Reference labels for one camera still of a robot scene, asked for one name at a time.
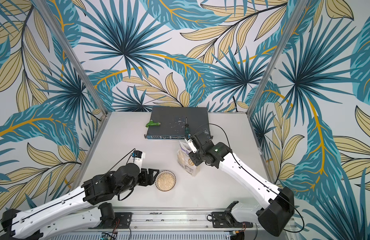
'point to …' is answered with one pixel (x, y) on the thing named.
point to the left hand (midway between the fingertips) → (152, 174)
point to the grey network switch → (172, 120)
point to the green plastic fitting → (152, 123)
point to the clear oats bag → (185, 160)
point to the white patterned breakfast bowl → (165, 180)
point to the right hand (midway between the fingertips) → (188, 158)
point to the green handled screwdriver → (187, 130)
